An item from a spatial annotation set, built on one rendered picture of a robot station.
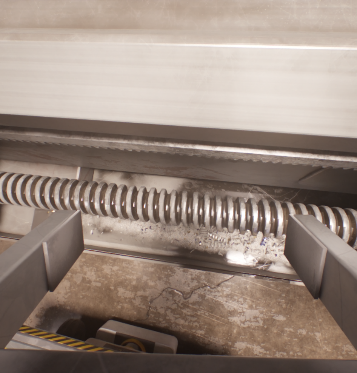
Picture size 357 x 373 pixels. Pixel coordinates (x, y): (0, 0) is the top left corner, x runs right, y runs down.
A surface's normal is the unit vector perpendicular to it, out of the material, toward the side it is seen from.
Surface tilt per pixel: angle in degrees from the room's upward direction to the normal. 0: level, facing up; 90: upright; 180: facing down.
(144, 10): 0
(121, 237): 0
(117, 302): 0
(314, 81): 36
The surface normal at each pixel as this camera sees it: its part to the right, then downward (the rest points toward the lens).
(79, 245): 1.00, 0.02
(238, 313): -0.14, -0.14
